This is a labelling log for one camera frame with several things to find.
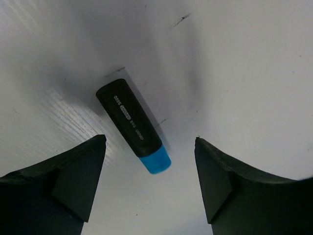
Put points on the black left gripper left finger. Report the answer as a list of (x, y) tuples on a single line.
[(55, 196)]

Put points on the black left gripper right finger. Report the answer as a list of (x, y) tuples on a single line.
[(242, 200)]

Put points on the blue cap black highlighter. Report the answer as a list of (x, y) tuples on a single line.
[(122, 106)]

